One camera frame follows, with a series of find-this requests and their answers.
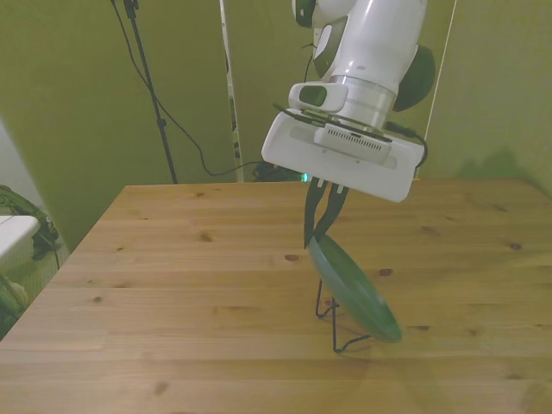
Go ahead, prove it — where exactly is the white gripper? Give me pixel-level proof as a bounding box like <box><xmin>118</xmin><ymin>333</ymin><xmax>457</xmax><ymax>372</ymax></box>
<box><xmin>260</xmin><ymin>112</ymin><xmax>427</xmax><ymax>251</ymax></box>

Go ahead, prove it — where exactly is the green plate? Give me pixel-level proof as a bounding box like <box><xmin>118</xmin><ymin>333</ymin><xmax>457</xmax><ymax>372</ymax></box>
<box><xmin>306</xmin><ymin>232</ymin><xmax>405</xmax><ymax>345</ymax></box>

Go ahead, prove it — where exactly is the black tripod pole stand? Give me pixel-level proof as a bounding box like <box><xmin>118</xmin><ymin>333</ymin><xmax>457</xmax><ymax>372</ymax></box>
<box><xmin>122</xmin><ymin>0</ymin><xmax>180</xmax><ymax>185</ymax></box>

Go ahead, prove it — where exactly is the white box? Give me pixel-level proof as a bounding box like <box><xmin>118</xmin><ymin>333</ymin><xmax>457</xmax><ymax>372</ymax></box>
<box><xmin>0</xmin><ymin>214</ymin><xmax>41</xmax><ymax>271</ymax></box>

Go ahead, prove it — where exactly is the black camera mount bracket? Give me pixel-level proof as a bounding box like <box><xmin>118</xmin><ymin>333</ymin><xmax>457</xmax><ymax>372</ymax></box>
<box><xmin>299</xmin><ymin>108</ymin><xmax>386</xmax><ymax>133</ymax></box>

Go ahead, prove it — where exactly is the black wire plate stand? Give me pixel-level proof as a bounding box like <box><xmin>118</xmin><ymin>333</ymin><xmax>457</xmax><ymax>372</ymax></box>
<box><xmin>313</xmin><ymin>279</ymin><xmax>373</xmax><ymax>354</ymax></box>

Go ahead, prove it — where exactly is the black stand cable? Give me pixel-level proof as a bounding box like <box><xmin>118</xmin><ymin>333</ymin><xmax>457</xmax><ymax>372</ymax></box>
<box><xmin>109</xmin><ymin>0</ymin><xmax>265</xmax><ymax>178</ymax></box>

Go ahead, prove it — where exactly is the white slotted upright post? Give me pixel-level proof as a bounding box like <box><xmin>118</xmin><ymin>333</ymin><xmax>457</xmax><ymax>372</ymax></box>
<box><xmin>218</xmin><ymin>0</ymin><xmax>245</xmax><ymax>183</ymax></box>

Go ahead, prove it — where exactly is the green carved furniture frame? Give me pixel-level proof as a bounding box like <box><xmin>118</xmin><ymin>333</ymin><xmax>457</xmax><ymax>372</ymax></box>
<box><xmin>0</xmin><ymin>184</ymin><xmax>32</xmax><ymax>342</ymax></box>

